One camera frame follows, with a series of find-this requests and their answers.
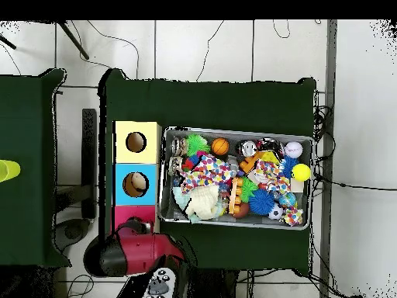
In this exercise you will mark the white cloth with coloured spots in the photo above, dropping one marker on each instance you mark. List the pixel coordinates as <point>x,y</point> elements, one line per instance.
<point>292,216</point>
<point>207,173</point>
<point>273,175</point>

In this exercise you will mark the cream knitted cloth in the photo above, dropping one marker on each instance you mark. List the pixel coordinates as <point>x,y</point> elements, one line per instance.
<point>203,203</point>

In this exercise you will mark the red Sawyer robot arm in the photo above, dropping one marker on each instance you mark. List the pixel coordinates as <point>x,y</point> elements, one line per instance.
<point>139,254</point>

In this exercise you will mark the wooden box with three holes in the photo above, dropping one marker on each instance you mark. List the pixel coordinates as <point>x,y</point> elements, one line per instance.
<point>136,155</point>

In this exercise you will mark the green spiky rubber ball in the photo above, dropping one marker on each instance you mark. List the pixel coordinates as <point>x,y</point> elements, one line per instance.
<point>197,144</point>

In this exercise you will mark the orange toy basketball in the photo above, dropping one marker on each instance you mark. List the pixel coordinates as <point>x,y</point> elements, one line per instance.
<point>220,146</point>

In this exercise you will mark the light blue waffle cloth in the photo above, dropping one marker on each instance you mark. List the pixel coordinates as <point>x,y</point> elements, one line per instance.
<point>178,197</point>

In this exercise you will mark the blue spiky rubber ball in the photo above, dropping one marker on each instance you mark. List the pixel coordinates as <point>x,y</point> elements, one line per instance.
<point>262,201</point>

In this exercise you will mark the white toy baseball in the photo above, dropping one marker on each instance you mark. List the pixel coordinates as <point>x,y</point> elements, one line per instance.
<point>293,150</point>

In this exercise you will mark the yellow plastic ball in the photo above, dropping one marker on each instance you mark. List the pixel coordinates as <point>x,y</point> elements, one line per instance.
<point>301,172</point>

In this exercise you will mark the black upright panel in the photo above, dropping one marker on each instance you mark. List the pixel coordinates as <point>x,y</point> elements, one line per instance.
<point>89,155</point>

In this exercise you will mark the black round floor base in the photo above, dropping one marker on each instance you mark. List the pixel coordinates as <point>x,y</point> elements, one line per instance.
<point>73,231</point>

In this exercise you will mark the black tripod leg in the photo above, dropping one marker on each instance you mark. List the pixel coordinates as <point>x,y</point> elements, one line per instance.
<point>7,42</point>
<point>74,42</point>

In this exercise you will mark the dark green side table cloth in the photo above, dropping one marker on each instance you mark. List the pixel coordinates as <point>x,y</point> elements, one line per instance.
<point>24,124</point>

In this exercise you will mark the yellow-green plastic cup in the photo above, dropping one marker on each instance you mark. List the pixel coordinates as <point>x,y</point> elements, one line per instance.
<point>9,170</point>

